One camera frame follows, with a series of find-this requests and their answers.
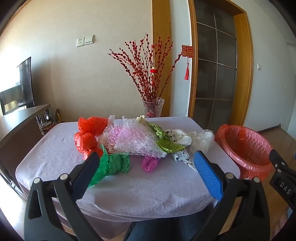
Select red plastic basket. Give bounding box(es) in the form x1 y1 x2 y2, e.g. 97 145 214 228
225 130 275 181

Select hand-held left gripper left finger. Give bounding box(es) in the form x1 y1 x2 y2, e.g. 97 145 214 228
24 152 100 241

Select red berry branches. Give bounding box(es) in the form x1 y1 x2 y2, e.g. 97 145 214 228
107 34 185 103

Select white polka dot bag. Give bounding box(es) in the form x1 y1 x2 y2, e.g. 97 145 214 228
162 129 197 171

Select green plastic bag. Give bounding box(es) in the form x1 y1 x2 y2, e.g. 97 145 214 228
89 145 131 188

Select red lantern ornament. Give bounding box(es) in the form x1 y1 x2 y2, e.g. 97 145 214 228
150 45 159 87

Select pink plastic bag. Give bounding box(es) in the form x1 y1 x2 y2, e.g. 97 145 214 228
142 156 160 172

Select green foil wrapper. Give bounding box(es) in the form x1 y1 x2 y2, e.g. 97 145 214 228
146 122 186 153

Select clear plastic bag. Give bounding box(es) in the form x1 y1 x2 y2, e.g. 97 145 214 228
190 129 215 153

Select red tassel ornament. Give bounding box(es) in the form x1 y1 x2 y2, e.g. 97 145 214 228
181 45 195 80

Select wooden wall trim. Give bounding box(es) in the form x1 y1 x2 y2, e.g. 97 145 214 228
151 0 173 117

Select clear bubble wrap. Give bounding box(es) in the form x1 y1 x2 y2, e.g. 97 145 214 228
102 116 167 158

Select glass vase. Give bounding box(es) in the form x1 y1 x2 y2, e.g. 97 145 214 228
142 98 165 118

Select wooden door frame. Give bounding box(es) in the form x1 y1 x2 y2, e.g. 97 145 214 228
187 0 253 127

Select wooden sideboard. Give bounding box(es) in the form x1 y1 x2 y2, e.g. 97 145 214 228
0 104 51 202

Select shiny metal clutter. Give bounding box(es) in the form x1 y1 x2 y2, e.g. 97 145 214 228
36 109 62 135

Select black television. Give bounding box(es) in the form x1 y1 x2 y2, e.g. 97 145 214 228
17 57 35 109

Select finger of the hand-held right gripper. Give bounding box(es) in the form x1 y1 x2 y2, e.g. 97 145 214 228
269 149 289 174

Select glass panel door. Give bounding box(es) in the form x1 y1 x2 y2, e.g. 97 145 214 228
194 0 238 116

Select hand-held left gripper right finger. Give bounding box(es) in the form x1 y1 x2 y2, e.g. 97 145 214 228
192 150 270 241

